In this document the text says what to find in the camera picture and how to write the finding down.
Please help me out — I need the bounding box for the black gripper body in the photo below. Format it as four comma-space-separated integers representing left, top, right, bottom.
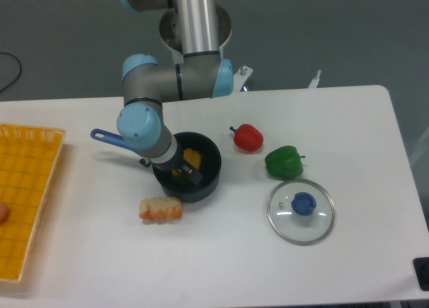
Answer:
146, 149, 185, 171

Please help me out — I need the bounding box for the yellow bell pepper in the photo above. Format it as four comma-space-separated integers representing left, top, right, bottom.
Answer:
172, 148, 202, 181

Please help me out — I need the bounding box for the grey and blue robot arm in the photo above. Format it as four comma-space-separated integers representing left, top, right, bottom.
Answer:
117, 0, 234, 185

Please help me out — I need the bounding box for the red bell pepper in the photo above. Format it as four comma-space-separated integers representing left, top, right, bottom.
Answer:
229, 124, 264, 153

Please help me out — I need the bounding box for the green bell pepper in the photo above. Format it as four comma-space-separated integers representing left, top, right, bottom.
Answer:
264, 145, 305, 180

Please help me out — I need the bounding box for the toy bread roll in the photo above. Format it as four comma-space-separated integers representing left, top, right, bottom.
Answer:
139, 197, 183, 221

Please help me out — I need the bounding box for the glass lid with blue knob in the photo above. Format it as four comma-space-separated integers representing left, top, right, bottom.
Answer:
266, 179, 336, 246

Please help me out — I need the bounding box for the yellow plastic basket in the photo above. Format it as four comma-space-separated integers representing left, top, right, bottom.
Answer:
1, 123, 66, 283

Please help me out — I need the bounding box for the orange object in basket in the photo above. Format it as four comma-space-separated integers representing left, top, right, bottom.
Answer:
0, 202, 9, 222

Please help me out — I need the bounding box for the black device at table edge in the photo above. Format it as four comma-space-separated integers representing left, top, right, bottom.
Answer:
413, 257, 429, 291

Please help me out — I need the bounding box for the dark pot with blue handle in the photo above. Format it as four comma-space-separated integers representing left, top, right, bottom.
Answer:
90, 129, 223, 204

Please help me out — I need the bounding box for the black cable on floor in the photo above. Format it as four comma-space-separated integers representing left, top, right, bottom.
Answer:
0, 52, 23, 94

